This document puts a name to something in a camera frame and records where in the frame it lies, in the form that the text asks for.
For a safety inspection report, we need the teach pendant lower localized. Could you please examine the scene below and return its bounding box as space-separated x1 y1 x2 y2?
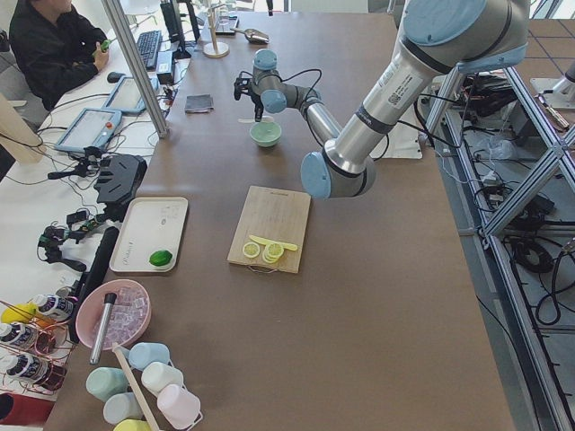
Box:
54 108 122 154

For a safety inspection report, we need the dark sauce bottle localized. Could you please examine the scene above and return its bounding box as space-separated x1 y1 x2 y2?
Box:
31 294 74 322

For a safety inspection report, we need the yellow plastic knife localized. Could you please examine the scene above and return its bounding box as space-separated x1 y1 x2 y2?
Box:
249 234 298 251

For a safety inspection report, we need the copper wire holder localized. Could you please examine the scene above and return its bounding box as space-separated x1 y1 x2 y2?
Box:
1 301 73 398

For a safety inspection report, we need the pink bowl of ice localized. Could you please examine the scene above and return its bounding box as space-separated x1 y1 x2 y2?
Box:
75 279 152 350

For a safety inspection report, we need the teach pendant upper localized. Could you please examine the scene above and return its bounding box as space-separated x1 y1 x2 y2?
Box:
102 75 146 116

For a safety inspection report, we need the white cup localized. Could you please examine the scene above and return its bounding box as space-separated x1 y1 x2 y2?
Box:
141 362 184 396

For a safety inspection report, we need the pale green bowl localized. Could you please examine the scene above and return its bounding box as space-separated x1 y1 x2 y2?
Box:
250 122 282 148

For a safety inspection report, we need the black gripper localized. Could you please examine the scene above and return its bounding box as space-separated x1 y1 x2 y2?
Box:
249 89 264 122

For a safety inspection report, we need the yellow cup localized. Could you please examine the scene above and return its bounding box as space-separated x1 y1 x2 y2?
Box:
113 418 151 431

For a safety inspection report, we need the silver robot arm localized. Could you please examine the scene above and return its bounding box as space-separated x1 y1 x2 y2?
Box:
245 1 529 198

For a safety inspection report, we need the black keyboard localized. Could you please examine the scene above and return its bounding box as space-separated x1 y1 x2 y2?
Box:
137 30 163 71

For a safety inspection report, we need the steel muddler black tip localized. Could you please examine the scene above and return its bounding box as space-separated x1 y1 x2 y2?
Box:
89 293 117 365

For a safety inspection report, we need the wooden cutting board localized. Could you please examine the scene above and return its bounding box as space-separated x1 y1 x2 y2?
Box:
227 186 311 274

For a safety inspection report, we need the wooden mug tree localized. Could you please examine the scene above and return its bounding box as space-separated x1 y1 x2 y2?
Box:
199 0 237 58

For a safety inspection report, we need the teach pendant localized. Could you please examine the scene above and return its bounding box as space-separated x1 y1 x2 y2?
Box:
54 108 122 154
102 75 146 116

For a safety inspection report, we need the aluminium frame post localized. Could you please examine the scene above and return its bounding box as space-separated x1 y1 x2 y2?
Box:
102 0 168 138

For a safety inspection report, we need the silver metal scoop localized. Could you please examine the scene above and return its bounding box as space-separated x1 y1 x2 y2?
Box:
232 27 270 45

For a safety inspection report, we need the yellow squeeze bottle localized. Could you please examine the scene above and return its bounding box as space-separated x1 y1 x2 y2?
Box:
1 303 37 323

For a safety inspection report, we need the green lime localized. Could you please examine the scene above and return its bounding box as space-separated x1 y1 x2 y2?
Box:
148 250 173 268

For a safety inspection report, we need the lemon slice near handle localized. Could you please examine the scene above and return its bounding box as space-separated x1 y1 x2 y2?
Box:
242 242 261 259

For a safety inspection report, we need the pale green cup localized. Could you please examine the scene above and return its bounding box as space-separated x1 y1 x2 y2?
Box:
85 367 128 402

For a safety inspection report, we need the grey folded cloth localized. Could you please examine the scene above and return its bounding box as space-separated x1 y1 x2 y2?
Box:
184 94 214 114

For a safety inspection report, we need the person in black jacket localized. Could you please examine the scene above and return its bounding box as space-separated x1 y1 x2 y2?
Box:
9 0 109 110

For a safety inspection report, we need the grey-blue cup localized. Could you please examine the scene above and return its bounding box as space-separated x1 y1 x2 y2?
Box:
102 392 143 425

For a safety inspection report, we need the light blue cup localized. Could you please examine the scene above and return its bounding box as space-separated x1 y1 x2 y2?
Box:
128 342 171 371

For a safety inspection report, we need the black moulded tray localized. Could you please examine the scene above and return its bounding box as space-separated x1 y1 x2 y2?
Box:
93 154 147 205

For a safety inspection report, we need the wooden rack handle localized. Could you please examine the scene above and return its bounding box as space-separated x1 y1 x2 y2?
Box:
112 343 160 431

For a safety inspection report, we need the cream rabbit tray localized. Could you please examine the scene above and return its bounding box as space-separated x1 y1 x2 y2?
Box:
109 197 188 274

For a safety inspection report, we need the pink cup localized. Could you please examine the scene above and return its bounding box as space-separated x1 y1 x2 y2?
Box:
156 384 202 430

